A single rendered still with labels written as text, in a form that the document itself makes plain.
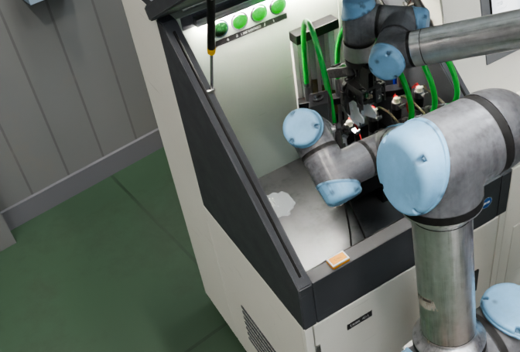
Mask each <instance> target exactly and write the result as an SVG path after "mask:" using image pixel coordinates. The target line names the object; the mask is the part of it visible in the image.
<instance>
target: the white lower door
mask: <svg viewBox="0 0 520 352"><path fill-rule="evenodd" d="M497 227H498V216H496V217H495V218H493V219H492V220H490V221H488V222H487V223H485V224H483V225H481V226H480V227H478V228H476V229H475V230H474V274H475V302H476V308H477V307H479V306H480V301H481V297H482V295H483V294H484V293H485V291H486V290H487V289H488V287H489V282H490V276H491V266H492V260H493V254H494V244H495V238H496V233H497ZM419 317H420V315H419V299H418V291H417V281H416V265H414V266H412V267H411V268H409V269H407V270H406V271H404V272H403V273H401V274H399V275H397V276H396V277H394V278H393V279H390V280H389V281H387V282H386V283H384V284H382V285H380V286H379V287H377V288H376V289H374V290H372V291H370V292H369V293H367V294H365V295H364V296H362V297H361V298H359V299H357V300H355V301H353V302H352V303H350V304H349V305H347V306H345V307H344V308H342V309H340V310H338V311H336V312H335V313H333V314H332V315H330V316H328V317H327V318H325V319H324V320H321V321H320V322H316V324H315V325H313V326H312V328H313V339H314V345H315V351H316V352H402V348H403V347H404V346H405V345H406V344H407V343H408V342H409V341H410V340H412V329H413V327H414V325H415V323H416V321H417V320H418V318H419Z"/></svg>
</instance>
